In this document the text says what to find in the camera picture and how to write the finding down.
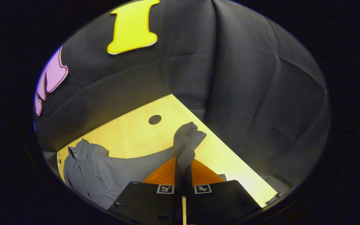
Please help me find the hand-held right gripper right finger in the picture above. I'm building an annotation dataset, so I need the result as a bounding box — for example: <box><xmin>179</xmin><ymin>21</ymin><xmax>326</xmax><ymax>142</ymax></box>
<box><xmin>185</xmin><ymin>158</ymin><xmax>262</xmax><ymax>225</ymax></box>

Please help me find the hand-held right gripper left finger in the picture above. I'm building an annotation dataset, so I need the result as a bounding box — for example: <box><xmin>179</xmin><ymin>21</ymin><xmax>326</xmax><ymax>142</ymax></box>
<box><xmin>107</xmin><ymin>156</ymin><xmax>183</xmax><ymax>225</ymax></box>

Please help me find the grey collared shirt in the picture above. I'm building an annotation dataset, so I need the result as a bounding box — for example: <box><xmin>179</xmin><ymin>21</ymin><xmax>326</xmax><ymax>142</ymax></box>
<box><xmin>63</xmin><ymin>121</ymin><xmax>227</xmax><ymax>210</ymax></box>

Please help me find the dark metal bracket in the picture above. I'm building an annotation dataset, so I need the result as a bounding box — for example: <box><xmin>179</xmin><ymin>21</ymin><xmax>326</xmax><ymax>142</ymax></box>
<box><xmin>265</xmin><ymin>192</ymin><xmax>285</xmax><ymax>206</ymax></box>

